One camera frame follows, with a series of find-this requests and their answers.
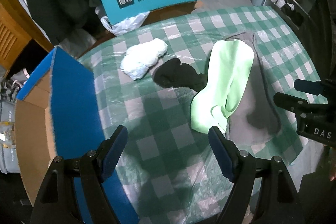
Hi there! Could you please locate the wooden wardrobe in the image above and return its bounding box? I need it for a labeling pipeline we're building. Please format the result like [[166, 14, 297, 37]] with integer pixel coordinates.
[[0, 0, 54, 70]]

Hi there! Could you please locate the grey hoodie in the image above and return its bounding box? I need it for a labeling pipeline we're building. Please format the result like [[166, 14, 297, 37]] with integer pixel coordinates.
[[0, 69, 32, 174]]

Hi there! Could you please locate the black sock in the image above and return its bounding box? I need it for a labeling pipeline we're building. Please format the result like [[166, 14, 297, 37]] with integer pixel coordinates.
[[153, 58, 210, 91]]

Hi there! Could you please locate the grey cloth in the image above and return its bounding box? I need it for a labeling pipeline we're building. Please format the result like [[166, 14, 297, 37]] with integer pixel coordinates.
[[222, 31, 282, 146]]

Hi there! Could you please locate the white plastic bag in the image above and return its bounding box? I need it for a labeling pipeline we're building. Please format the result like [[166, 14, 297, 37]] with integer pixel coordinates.
[[100, 11, 151, 36]]

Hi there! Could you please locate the brown box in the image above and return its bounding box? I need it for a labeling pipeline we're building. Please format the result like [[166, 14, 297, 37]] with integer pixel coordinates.
[[136, 0, 202, 28]]

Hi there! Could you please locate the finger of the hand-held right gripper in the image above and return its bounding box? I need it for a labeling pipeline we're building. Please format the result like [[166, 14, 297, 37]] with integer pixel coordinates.
[[273, 92, 336, 116], [293, 79, 336, 96]]

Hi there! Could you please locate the light green cloth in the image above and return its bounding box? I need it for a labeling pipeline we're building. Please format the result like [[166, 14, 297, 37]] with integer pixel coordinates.
[[190, 40, 255, 134]]

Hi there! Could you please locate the blue-edged cardboard box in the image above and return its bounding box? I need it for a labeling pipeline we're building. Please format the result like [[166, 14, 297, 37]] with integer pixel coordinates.
[[14, 48, 139, 224]]

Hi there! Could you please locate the white sock bundle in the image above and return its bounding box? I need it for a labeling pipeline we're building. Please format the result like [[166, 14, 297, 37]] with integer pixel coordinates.
[[120, 38, 168, 81]]

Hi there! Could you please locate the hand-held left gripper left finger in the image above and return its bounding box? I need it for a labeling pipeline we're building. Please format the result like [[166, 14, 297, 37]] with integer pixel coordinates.
[[31, 125, 129, 224]]

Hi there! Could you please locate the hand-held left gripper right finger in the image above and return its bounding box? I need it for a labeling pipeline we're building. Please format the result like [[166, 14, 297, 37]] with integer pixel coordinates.
[[208, 126, 302, 224]]

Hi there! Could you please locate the person's right hand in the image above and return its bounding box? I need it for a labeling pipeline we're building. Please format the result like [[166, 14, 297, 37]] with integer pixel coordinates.
[[328, 161, 336, 182]]

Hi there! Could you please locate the green checkered tablecloth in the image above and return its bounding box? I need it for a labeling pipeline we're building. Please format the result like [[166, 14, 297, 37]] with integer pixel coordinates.
[[52, 6, 322, 224]]

